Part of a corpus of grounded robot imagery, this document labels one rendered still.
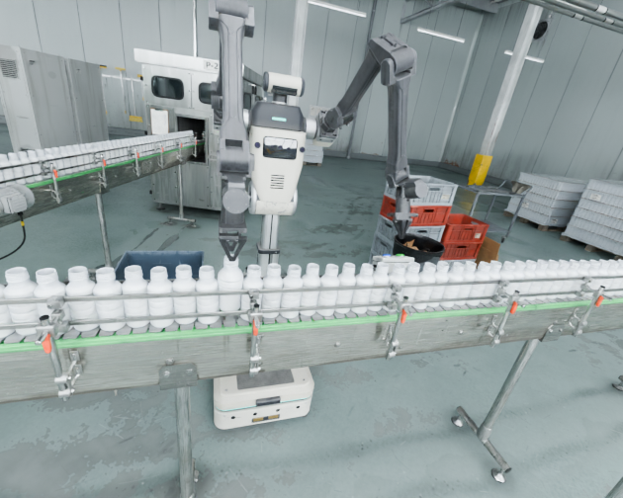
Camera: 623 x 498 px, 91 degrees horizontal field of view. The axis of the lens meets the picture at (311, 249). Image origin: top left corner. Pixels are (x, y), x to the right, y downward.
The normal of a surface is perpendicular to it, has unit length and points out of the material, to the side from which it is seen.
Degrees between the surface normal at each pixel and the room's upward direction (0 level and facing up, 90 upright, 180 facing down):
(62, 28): 90
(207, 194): 91
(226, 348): 90
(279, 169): 90
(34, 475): 0
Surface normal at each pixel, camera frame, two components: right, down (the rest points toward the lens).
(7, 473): 0.13, -0.91
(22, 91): -0.04, 0.40
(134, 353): 0.28, 0.42
